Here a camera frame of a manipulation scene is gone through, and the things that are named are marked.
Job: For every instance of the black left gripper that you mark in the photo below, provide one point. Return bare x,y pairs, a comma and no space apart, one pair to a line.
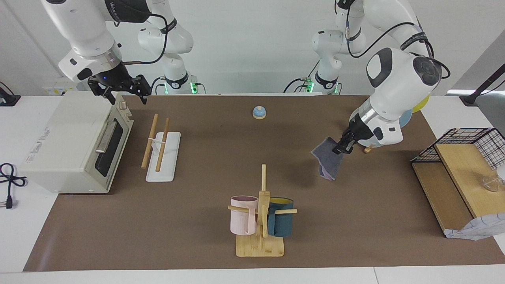
361,130

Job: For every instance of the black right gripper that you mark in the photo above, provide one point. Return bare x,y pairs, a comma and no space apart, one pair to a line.
112,79

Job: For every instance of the purple and grey towel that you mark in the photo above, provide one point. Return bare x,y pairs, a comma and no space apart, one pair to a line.
327,159

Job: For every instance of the wooden plate rack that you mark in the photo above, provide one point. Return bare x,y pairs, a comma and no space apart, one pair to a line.
368,149

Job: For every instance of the white towel rack wooden bars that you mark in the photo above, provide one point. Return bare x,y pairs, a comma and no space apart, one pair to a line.
165,157

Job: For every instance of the white power strip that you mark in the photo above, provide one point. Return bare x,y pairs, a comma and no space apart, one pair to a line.
59,87

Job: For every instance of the light blue plate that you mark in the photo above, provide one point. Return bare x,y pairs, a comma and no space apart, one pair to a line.
406,118

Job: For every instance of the beige toaster oven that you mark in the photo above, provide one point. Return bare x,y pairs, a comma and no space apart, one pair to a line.
67,142

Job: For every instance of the yellow plate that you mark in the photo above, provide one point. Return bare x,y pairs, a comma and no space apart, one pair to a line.
421,104

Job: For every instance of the blue call bell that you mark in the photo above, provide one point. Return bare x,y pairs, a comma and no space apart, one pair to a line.
259,113

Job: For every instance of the dark teal mug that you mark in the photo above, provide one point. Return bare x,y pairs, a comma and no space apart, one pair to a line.
281,223

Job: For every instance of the brown table mat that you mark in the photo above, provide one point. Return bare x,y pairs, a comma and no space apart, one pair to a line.
236,157

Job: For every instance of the wooden shelf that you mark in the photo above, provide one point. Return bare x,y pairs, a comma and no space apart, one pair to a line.
461,177

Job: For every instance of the pink mug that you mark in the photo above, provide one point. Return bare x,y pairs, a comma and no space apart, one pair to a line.
240,221

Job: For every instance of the wooden mug tree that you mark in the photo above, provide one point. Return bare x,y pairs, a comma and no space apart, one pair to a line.
260,246

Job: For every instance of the clear glass item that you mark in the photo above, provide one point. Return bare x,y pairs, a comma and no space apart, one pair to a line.
492,184

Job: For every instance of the black clamp mount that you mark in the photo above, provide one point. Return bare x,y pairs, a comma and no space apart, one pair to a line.
8,98

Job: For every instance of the black camera stand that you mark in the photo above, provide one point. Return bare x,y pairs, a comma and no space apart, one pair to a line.
477,92

